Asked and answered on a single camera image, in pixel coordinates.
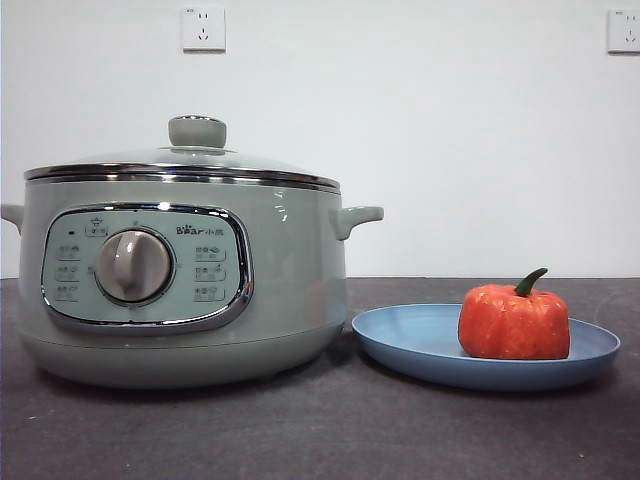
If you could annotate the glass lid with round knob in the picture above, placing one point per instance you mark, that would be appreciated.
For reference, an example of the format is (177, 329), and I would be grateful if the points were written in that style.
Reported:
(197, 132)

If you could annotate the orange pumpkin with green stem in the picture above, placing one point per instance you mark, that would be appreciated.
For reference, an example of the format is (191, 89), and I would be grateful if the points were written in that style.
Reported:
(514, 320)

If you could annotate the pale green electric steamer pot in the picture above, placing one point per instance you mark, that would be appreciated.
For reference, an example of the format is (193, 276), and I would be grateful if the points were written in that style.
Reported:
(290, 260)

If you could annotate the blue round plate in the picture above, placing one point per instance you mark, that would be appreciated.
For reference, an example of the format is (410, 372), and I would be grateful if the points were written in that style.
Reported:
(407, 340)

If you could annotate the grey steamer dial knob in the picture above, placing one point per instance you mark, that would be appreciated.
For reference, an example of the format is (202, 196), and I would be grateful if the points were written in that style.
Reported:
(134, 267)

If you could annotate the white wall socket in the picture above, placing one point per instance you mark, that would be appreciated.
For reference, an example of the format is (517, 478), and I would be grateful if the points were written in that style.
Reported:
(625, 31)
(203, 28)

